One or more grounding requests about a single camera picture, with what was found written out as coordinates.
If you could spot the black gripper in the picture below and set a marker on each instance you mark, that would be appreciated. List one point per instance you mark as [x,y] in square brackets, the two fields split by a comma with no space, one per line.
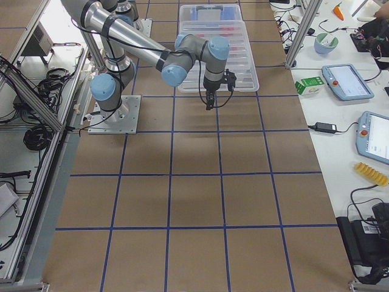
[210,87]

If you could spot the clear plastic box lid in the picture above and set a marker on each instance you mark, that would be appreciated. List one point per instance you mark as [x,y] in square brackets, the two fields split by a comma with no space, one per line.
[228,39]

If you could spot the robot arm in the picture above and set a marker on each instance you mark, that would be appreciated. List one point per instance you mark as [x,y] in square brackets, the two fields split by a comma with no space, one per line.
[174,65]

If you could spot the clear plastic storage box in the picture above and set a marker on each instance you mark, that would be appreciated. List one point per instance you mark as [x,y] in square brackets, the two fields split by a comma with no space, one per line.
[208,13]

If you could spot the grey metal box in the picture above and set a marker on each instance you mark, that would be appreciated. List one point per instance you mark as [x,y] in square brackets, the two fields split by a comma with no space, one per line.
[35,41]

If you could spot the green white carton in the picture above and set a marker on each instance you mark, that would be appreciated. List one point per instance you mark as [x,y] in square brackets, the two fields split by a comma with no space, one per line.
[309,85]

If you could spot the black power adapter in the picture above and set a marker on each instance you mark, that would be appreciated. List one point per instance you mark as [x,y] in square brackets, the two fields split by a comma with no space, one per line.
[325,127]

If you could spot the green blue bowl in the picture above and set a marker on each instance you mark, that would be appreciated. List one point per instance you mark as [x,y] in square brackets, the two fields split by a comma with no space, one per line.
[325,43]

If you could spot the blue teach pendant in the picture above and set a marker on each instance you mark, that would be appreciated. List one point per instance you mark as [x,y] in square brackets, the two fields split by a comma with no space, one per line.
[372,136]
[346,83]

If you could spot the orange toy carrot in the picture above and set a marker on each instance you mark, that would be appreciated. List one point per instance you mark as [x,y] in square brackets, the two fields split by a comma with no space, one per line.
[338,12]

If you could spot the yellow toy corn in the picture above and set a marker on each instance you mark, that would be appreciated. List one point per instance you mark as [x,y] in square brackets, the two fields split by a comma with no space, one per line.
[371,174]

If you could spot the black device on table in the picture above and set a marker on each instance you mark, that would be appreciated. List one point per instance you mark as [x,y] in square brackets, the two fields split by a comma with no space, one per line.
[366,244]

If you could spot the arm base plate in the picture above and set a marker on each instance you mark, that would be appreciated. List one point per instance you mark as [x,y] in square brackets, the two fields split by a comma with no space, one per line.
[123,121]

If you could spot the aluminium frame post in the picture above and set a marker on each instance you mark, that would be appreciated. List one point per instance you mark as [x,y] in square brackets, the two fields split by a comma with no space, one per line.
[302,30]

